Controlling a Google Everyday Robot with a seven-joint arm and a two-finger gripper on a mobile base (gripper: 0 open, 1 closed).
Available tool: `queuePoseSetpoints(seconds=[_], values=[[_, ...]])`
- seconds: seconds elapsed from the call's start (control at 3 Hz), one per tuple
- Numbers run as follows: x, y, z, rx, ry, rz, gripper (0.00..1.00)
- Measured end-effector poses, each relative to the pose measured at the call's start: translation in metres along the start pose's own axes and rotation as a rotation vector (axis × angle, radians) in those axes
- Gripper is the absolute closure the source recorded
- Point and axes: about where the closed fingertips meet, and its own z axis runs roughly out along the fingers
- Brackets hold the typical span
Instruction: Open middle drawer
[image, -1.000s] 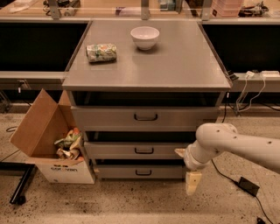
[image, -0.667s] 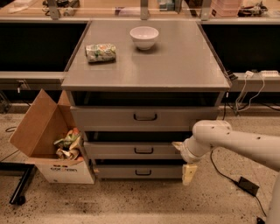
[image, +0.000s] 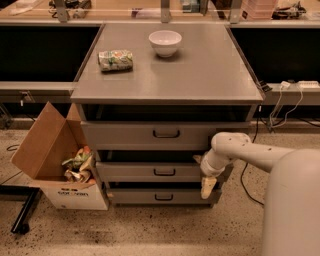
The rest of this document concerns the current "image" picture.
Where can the grey drawer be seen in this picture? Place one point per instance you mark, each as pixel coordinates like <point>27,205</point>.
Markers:
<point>147,135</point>
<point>149,172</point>
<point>162,196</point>

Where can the grey bottom drawer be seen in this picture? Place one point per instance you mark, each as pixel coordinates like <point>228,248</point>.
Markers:
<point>162,196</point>

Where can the black tool on shelf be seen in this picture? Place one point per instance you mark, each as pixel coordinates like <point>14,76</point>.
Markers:
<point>289,11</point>

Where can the white ceramic bowl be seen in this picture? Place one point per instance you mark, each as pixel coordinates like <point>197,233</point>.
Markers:
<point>165,43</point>

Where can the green snack bag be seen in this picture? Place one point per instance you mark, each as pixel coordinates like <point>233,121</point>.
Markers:
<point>115,60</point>

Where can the white power strip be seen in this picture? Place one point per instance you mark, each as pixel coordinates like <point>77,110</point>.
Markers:
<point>309,84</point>

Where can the pink plastic container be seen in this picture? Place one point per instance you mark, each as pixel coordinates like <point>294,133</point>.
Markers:
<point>257,9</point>

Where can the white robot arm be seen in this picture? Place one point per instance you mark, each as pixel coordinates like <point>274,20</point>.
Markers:
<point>291,224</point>

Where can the grey top drawer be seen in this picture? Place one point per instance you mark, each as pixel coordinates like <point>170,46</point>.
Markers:
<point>147,135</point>

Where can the grey drawer cabinet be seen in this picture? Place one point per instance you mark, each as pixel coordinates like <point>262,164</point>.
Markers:
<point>204,81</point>

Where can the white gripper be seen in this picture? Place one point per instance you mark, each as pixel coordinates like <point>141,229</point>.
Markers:
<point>210,171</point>

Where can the open cardboard box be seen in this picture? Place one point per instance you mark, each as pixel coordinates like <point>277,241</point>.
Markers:
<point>52,139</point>

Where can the crumpled wrappers in box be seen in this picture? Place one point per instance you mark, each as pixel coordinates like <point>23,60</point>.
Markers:
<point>79,168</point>

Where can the black metal stand leg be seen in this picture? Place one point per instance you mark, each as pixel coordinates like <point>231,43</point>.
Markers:
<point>28,196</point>

